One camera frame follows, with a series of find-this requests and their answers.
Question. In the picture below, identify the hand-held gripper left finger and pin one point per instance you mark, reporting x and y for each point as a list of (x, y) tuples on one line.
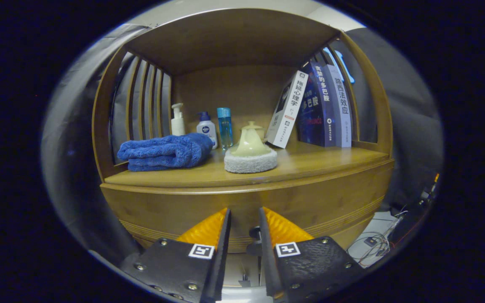
[(219, 261)]

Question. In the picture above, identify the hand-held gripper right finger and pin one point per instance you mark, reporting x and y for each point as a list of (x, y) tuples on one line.
[(268, 261)]

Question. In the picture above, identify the wooden drawer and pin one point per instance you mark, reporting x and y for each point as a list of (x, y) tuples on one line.
[(310, 202)]

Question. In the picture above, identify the pale green scrub brush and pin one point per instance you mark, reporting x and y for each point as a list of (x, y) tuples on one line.
[(251, 162)]

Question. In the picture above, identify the wooden countertop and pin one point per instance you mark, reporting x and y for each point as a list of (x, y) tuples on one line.
[(310, 162)]

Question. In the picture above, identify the wooden cabinet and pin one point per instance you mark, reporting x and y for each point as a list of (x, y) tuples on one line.
[(234, 92)]

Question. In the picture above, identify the blue folded towel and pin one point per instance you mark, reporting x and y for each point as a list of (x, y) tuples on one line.
[(162, 153)]

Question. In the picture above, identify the clear blue bottle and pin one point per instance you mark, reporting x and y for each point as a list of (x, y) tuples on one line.
[(225, 128)]

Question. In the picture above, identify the white bottle with blue cap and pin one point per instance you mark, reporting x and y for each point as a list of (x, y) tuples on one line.
[(206, 128)]

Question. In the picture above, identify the cream lidded teacup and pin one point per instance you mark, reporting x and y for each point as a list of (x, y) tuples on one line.
[(255, 126)]

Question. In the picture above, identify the white pump bottle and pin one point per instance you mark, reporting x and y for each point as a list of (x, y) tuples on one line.
[(178, 124)]

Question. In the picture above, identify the white book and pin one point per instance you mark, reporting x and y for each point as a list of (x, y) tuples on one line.
[(289, 109)]

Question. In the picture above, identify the dark blue book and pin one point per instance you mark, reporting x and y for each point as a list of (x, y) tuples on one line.
[(320, 105)]

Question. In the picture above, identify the light purple book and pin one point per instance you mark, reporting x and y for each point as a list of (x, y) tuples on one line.
[(341, 105)]

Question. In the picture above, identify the black equipment with orange tip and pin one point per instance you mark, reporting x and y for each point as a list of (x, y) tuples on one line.
[(427, 193)]

